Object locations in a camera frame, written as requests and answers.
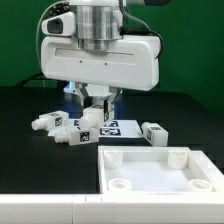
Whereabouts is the white sheet with tags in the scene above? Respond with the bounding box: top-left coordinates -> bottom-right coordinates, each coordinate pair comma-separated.
48,119 -> 142,138

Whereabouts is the grey cable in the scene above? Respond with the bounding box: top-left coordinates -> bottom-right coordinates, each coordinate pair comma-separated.
35,1 -> 69,76

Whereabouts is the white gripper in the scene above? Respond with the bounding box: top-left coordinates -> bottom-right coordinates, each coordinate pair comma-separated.
41,35 -> 160,122

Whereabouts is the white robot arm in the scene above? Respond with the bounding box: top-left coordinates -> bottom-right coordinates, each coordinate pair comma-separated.
40,0 -> 171,120

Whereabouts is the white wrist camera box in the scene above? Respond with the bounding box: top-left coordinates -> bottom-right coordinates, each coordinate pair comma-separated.
41,12 -> 76,37

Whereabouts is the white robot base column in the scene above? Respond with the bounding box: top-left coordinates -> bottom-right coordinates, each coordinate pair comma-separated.
64,81 -> 110,100

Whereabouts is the white square tabletop tray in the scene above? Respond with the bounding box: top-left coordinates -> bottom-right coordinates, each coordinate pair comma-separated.
98,146 -> 224,194

